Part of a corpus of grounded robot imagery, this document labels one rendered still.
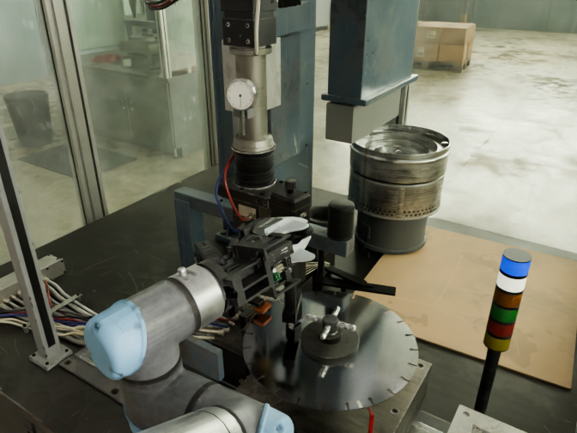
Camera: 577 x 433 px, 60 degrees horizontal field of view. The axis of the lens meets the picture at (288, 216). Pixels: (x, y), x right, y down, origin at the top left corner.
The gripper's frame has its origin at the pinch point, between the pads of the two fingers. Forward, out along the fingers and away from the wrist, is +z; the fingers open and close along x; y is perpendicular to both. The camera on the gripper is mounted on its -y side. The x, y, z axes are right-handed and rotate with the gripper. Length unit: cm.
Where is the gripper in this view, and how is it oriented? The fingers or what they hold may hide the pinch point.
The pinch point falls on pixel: (299, 231)
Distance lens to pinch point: 78.9
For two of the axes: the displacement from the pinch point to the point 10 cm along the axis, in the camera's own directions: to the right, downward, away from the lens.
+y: 7.2, 0.5, -7.0
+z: 6.7, -3.4, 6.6
